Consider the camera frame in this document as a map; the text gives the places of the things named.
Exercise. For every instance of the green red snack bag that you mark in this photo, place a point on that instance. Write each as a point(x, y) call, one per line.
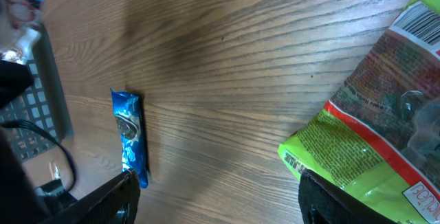
point(377, 137)

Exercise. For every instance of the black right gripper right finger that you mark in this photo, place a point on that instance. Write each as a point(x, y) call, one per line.
point(321, 202)

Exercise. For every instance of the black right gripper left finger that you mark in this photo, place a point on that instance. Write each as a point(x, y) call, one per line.
point(116, 201)

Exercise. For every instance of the blue Oreo cookie pack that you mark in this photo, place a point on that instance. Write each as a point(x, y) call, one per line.
point(127, 111)

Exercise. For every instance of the dark grey plastic basket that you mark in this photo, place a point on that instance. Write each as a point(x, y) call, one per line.
point(42, 104)

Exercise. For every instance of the beige tissue pack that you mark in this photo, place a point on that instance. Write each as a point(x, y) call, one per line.
point(21, 22)

